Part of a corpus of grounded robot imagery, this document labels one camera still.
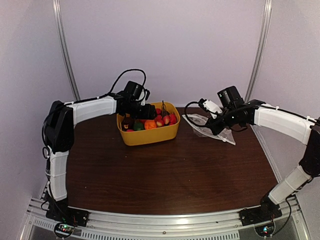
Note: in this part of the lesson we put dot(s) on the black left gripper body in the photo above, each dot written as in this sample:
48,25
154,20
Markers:
135,112

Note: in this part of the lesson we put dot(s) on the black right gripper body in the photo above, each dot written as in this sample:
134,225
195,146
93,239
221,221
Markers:
229,118

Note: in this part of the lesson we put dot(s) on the orange toy fruit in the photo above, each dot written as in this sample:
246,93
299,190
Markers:
150,124

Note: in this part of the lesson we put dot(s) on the yellow plastic basket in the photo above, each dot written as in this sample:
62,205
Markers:
150,136

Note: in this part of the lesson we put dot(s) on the clear polka dot zip bag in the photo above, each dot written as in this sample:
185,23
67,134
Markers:
202,127

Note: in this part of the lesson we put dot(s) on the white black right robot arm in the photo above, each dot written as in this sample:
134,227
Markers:
304,130

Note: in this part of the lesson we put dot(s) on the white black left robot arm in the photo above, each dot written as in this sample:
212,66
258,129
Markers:
58,130

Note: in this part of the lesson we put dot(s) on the dark red toy onion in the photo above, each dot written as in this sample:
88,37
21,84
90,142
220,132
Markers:
127,123

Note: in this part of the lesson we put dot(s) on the green toy pepper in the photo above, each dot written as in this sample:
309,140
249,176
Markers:
138,126

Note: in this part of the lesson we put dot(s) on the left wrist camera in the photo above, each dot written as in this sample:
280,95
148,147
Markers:
145,95

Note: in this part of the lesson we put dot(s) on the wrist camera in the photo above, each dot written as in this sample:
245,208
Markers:
145,95
210,107

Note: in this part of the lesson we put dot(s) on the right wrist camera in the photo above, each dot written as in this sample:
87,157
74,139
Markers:
210,107

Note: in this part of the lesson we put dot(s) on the right aluminium corner post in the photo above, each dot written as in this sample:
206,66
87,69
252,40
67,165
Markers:
263,36

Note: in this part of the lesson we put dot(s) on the aluminium corner post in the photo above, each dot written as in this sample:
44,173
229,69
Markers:
64,48
263,36

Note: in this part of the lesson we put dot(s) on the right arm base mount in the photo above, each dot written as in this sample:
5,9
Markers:
255,215

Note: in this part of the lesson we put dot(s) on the front aluminium rail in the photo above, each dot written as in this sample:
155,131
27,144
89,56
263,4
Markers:
221,225

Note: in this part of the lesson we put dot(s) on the left aluminium corner post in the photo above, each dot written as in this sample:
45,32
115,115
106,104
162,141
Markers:
64,48

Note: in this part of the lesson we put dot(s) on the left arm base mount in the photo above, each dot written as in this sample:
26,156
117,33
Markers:
71,216

